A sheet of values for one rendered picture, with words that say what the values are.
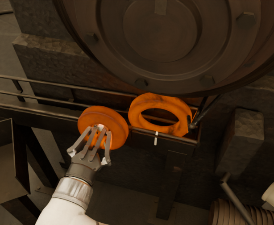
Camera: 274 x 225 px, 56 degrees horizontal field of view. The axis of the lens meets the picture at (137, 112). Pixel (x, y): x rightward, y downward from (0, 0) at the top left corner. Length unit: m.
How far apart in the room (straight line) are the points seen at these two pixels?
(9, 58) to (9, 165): 1.53
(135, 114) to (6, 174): 0.44
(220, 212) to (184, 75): 0.53
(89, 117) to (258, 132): 0.45
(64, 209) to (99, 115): 0.26
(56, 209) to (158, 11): 0.47
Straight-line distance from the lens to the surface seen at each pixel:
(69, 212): 0.64
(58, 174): 1.54
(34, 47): 0.85
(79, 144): 0.75
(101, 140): 0.74
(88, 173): 0.68
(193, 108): 0.78
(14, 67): 2.26
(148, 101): 0.68
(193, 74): 0.47
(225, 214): 0.89
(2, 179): 0.91
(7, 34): 2.66
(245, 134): 0.71
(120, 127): 0.73
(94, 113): 0.73
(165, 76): 0.48
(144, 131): 0.77
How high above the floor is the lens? 1.34
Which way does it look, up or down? 51 degrees down
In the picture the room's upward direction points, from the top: straight up
